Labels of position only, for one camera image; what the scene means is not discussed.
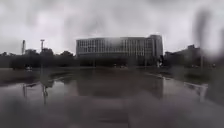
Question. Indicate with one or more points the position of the dark low building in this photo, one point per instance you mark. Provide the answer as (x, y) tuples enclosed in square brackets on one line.
[(186, 56)]

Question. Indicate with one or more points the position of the tall tower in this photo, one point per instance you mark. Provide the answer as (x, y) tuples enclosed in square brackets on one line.
[(23, 46)]

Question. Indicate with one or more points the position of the tall floodlight pole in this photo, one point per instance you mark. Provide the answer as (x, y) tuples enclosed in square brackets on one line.
[(42, 44)]

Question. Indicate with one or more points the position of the row of dark trees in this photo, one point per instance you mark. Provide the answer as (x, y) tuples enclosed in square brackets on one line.
[(40, 59)]

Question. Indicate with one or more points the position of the large pale multistorey building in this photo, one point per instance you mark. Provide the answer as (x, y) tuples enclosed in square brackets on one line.
[(120, 46)]

